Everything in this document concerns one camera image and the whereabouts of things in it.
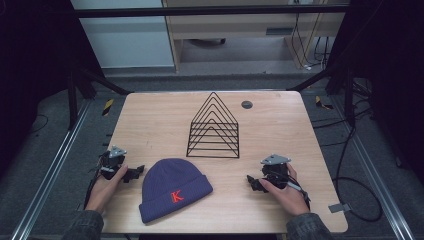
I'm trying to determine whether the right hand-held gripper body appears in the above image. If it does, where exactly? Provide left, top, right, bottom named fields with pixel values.
left=260, top=153, right=292, bottom=190

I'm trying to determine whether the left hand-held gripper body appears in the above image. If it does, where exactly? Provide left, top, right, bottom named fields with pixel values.
left=99, top=145, right=128, bottom=181

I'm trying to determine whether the purple knitted beanie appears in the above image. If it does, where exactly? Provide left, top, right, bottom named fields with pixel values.
left=138, top=157, right=215, bottom=225

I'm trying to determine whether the person's right hand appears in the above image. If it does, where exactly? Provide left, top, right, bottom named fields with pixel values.
left=258, top=162, right=311, bottom=217

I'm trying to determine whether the person's left hand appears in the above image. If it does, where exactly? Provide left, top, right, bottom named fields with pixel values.
left=84, top=164, right=129, bottom=215

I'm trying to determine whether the yellow black striped tape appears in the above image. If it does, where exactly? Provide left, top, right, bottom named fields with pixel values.
left=101, top=98, right=115, bottom=117
left=314, top=95, right=335, bottom=111

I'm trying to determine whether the white cabinet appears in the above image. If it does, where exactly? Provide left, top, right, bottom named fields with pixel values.
left=70, top=0, right=176, bottom=70

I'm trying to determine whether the light wooden desk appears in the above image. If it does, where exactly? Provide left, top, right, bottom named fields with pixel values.
left=161, top=0, right=352, bottom=73

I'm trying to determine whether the right hand-held gripper cable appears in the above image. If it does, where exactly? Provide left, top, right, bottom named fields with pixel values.
left=285, top=180, right=312, bottom=212

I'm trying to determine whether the hand-held gripper cable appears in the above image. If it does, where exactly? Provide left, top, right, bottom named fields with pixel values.
left=83, top=166, right=102, bottom=210
left=285, top=180, right=312, bottom=212

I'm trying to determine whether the left hand-held gripper cable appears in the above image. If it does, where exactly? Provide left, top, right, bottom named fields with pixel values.
left=83, top=166, right=102, bottom=210

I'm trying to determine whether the black wire triangular rack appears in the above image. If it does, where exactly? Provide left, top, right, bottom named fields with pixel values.
left=185, top=91, right=241, bottom=160

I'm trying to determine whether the aluminium floor rail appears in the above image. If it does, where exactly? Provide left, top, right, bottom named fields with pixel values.
left=9, top=99, right=92, bottom=240
left=332, top=95, right=417, bottom=240

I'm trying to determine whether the long black floor cable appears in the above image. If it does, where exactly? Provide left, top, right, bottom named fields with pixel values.
left=311, top=99, right=384, bottom=223

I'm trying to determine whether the grey metal bracket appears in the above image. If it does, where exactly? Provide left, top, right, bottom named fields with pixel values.
left=327, top=202, right=352, bottom=215

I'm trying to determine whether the thin black floor cable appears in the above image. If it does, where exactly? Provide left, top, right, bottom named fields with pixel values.
left=29, top=113, right=50, bottom=135

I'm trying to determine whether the black metal frame stand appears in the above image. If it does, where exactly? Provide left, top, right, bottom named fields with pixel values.
left=294, top=65, right=357, bottom=127
left=65, top=65, right=132, bottom=132

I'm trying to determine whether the bundle of hanging cables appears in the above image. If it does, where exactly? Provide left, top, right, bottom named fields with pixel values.
left=290, top=12, right=332, bottom=70

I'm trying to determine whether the black horizontal frame bar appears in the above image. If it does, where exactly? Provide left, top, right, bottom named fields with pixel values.
left=72, top=4, right=352, bottom=19

